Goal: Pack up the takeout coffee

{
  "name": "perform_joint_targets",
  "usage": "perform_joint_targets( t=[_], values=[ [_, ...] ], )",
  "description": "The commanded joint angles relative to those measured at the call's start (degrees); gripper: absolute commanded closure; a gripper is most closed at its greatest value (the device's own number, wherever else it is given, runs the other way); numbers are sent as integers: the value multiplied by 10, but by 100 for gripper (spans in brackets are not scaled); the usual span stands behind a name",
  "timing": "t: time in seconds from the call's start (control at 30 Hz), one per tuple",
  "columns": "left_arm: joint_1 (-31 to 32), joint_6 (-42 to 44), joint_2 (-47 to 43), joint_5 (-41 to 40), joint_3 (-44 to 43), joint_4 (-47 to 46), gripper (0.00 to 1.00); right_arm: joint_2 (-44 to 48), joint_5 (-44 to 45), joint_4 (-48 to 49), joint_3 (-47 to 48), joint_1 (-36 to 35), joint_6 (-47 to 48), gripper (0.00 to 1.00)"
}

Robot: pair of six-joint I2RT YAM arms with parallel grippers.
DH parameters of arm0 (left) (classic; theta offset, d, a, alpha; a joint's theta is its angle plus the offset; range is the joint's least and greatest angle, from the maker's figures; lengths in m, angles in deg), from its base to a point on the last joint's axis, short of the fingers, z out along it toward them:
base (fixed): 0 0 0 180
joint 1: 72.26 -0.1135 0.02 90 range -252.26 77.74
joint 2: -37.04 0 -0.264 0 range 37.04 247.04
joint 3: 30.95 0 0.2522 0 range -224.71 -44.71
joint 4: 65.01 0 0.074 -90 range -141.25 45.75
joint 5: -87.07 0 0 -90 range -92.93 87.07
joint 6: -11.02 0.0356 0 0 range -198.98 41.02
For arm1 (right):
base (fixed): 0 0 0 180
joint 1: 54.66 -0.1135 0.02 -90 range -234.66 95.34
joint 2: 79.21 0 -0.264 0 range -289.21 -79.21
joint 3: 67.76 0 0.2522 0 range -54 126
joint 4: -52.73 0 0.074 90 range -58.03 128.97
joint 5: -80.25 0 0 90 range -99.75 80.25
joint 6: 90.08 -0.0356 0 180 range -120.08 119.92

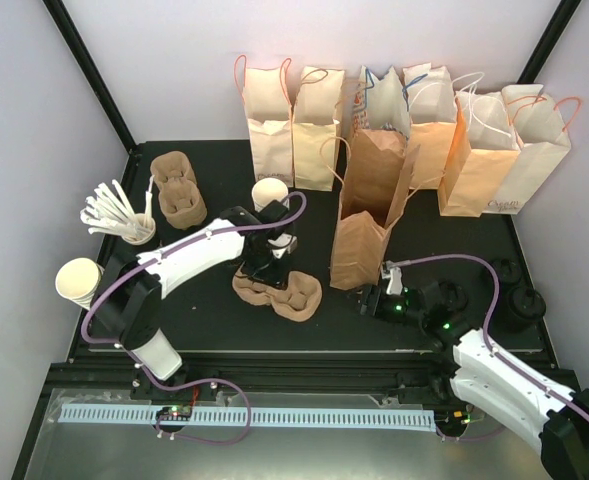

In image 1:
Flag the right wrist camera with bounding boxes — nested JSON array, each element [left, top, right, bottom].
[[381, 262, 404, 296]]

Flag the white slotted cable duct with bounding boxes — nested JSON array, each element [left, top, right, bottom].
[[58, 404, 436, 433]]

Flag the brown pulp cup carrier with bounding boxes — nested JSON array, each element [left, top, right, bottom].
[[232, 271, 323, 323]]

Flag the blue patterned paper bag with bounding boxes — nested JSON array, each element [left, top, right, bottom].
[[347, 66, 411, 144]]

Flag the cup of white stirrers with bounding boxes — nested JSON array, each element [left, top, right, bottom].
[[79, 178, 156, 246]]

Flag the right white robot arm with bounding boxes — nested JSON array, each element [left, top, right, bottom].
[[359, 281, 589, 479]]

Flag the white paper cup stack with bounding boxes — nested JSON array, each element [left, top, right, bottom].
[[251, 177, 289, 212]]

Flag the orange white paper bag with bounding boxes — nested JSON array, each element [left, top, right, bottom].
[[403, 63, 458, 190]]

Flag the black cup lid stack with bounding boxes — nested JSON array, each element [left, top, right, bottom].
[[489, 258, 522, 291], [505, 286, 547, 332]]

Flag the brown kraft paper bag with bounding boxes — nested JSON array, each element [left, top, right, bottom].
[[330, 129, 420, 290]]

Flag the tilted paper cup stack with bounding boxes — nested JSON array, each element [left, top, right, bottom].
[[55, 258, 104, 310]]

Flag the stacked pulp cup carriers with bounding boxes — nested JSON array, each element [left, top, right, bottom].
[[150, 151, 207, 230]]

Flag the white cream logo bag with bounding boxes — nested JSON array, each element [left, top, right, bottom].
[[484, 84, 582, 215]]

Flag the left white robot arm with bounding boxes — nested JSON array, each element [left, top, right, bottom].
[[82, 198, 306, 399]]

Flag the cream paper bag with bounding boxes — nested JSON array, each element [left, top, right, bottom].
[[292, 66, 345, 192]]

